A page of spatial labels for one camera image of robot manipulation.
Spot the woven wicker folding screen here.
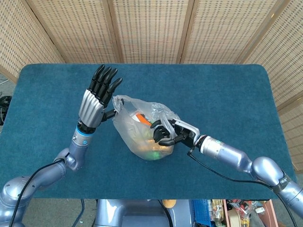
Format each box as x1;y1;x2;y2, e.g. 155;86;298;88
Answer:
0;0;303;171

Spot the clear plastic bag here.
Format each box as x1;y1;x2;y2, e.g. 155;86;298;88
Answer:
111;94;181;161

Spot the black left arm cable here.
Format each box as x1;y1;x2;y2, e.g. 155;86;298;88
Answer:
8;158;66;227

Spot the clear plastic bottle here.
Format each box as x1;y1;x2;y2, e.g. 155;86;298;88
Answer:
212;200;224;227

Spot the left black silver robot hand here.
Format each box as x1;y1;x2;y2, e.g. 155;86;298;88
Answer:
78;64;124;128

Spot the white packet with orange edge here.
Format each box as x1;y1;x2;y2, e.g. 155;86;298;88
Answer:
136;113;152;125

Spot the blue floor cable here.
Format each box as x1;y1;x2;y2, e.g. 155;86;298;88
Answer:
71;198;85;227

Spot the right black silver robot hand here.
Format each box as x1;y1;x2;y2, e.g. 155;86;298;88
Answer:
150;119;201;149

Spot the pink storage box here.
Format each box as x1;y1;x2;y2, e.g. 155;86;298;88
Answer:
222;200;279;227

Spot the gold foil snack packet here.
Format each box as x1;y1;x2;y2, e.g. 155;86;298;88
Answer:
139;141;171;152

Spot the blue plastic crate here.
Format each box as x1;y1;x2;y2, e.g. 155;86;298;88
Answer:
193;199;213;227

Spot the teal carpet table mat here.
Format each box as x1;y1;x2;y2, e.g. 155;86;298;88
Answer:
0;63;298;201

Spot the silver blue robot torso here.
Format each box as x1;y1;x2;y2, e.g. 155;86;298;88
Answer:
94;199;197;227

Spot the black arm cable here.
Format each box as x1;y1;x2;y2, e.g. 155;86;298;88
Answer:
187;148;298;227
8;158;66;227

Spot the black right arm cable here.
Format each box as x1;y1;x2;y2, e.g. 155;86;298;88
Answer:
187;148;298;227

